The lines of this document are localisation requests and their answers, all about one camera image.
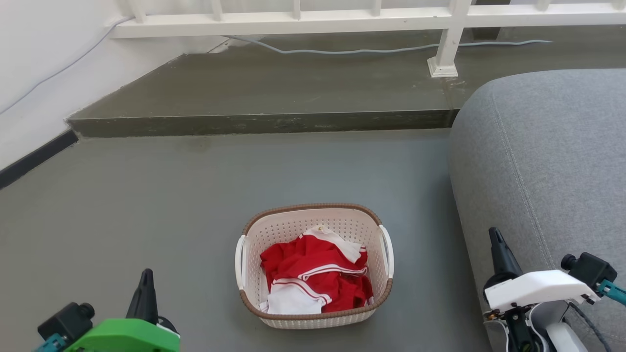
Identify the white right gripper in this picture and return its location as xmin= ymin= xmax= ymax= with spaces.
xmin=484 ymin=227 xmax=600 ymax=313

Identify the raised grey concrete step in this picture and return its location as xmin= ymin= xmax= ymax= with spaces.
xmin=66 ymin=27 xmax=626 ymax=137

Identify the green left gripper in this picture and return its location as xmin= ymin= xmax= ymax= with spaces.
xmin=64 ymin=269 xmax=180 ymax=352

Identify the grey fabric sofa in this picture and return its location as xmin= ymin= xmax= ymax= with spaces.
xmin=449 ymin=68 xmax=626 ymax=352

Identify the light grey cable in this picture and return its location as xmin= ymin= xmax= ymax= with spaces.
xmin=0 ymin=17 xmax=553 ymax=115

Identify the white perforated laundry basket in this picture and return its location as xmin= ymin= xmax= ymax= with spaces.
xmin=235 ymin=203 xmax=394 ymax=329

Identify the red and white garment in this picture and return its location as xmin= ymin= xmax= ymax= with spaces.
xmin=259 ymin=225 xmax=375 ymax=315

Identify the teal right camera plug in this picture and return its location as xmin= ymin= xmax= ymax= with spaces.
xmin=597 ymin=280 xmax=626 ymax=307

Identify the teal camera plug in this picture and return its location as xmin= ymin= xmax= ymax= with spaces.
xmin=597 ymin=280 xmax=626 ymax=307
xmin=34 ymin=334 xmax=67 ymax=352

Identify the white wooden railing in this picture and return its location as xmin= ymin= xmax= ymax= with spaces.
xmin=110 ymin=0 xmax=626 ymax=79

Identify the teal left camera plug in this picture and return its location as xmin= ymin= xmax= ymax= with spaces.
xmin=34 ymin=334 xmax=67 ymax=352

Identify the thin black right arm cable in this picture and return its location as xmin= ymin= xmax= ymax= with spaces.
xmin=569 ymin=302 xmax=612 ymax=352

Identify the black baseboard strip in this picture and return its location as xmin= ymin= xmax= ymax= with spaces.
xmin=0 ymin=130 xmax=79 ymax=190

